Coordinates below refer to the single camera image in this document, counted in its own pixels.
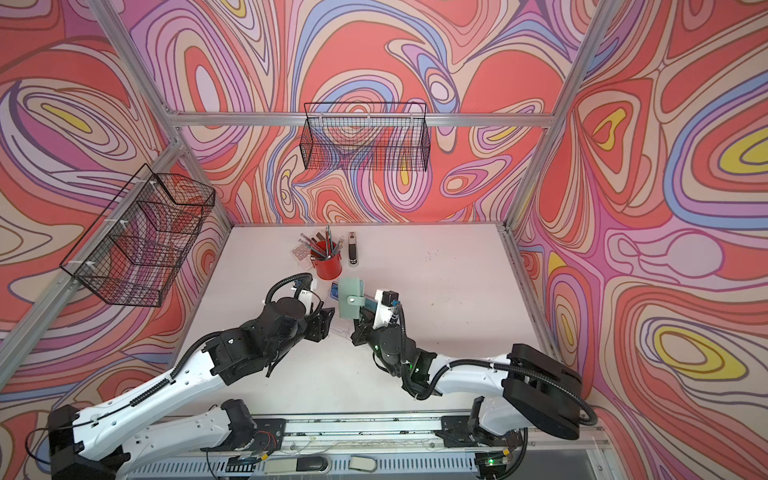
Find mint green card wallet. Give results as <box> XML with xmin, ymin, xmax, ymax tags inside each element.
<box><xmin>337</xmin><ymin>277</ymin><xmax>366</xmax><ymax>320</ymax></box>

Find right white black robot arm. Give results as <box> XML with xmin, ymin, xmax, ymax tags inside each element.
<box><xmin>339</xmin><ymin>290</ymin><xmax>598</xmax><ymax>441</ymax></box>

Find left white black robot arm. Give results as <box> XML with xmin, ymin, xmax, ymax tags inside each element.
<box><xmin>47</xmin><ymin>273</ymin><xmax>335</xmax><ymax>479</ymax></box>

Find clear acrylic card holder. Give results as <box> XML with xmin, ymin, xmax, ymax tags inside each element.
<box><xmin>326</xmin><ymin>290</ymin><xmax>355</xmax><ymax>341</ymax></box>

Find red pen cup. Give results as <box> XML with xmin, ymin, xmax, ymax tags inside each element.
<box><xmin>311</xmin><ymin>253</ymin><xmax>342</xmax><ymax>281</ymax></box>

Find pink calculator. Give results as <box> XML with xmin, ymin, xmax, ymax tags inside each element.
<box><xmin>291</xmin><ymin>242</ymin><xmax>312</xmax><ymax>263</ymax></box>

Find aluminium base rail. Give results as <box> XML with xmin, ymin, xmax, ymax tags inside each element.
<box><xmin>125</xmin><ymin>410</ymin><xmax>623</xmax><ymax>479</ymax></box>

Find back black wire basket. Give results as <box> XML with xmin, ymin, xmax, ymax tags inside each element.
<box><xmin>299</xmin><ymin>101</ymin><xmax>431</xmax><ymax>172</ymax></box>

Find black wire basket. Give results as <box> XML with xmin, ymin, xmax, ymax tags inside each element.
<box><xmin>299</xmin><ymin>101</ymin><xmax>431</xmax><ymax>172</ymax></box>
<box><xmin>59</xmin><ymin>164</ymin><xmax>216</xmax><ymax>307</ymax></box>

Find left black wire basket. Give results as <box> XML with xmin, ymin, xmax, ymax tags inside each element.
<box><xmin>59</xmin><ymin>164</ymin><xmax>216</xmax><ymax>307</ymax></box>

